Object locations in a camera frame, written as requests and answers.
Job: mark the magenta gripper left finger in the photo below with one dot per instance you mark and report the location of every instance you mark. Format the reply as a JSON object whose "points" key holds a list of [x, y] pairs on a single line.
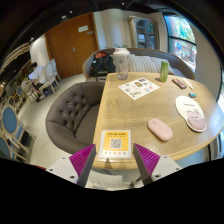
{"points": [[82, 162]]}

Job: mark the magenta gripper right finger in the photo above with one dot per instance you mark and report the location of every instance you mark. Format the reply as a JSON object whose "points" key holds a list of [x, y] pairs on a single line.
{"points": [[146, 161]]}

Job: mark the pink computer mouse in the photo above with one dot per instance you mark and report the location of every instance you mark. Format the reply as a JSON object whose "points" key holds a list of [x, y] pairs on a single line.
{"points": [[160, 129]]}

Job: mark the white cat mouse pad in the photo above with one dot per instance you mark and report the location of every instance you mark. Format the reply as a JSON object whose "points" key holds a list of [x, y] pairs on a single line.
{"points": [[191, 112]]}

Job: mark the grey tufted armchair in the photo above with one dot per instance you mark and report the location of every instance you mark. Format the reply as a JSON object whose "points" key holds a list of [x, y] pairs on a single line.
{"points": [[71, 120]]}

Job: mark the printed sticker sheet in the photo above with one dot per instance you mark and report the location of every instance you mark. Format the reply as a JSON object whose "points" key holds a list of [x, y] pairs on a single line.
{"points": [[138, 88]]}

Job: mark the blue padded chair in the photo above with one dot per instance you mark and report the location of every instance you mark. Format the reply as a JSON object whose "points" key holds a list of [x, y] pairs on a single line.
{"points": [[14, 128]]}

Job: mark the small teal eraser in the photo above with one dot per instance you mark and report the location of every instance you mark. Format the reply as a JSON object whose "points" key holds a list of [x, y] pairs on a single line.
{"points": [[192, 95]]}

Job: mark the white pen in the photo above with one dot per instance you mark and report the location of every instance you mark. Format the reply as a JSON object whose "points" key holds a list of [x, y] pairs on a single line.
{"points": [[187, 83]]}

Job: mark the white dining chair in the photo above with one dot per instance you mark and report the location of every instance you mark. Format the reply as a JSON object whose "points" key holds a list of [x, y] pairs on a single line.
{"points": [[51, 76]]}

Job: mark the green drink can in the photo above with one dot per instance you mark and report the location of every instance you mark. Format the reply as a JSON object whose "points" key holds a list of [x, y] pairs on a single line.
{"points": [[164, 71]]}

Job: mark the seated person in white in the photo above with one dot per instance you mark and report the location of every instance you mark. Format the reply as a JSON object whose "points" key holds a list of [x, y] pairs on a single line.
{"points": [[38, 79]]}

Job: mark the black backpack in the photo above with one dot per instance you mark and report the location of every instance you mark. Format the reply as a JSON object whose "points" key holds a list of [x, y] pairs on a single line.
{"points": [[102, 64]]}

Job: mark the striped cushion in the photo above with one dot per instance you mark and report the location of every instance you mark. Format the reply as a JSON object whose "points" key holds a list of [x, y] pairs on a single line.
{"points": [[144, 64]]}

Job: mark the grey sofa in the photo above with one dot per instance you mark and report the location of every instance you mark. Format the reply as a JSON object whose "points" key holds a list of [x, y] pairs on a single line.
{"points": [[176, 66]]}

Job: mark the clear plastic tumbler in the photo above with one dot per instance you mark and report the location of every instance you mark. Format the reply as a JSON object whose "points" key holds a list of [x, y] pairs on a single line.
{"points": [[121, 61]]}

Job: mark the wooden door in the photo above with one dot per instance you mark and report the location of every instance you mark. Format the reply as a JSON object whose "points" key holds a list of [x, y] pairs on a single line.
{"points": [[70, 43]]}

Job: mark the glass display cabinet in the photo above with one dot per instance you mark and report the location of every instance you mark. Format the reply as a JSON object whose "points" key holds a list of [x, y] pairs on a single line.
{"points": [[145, 34]]}

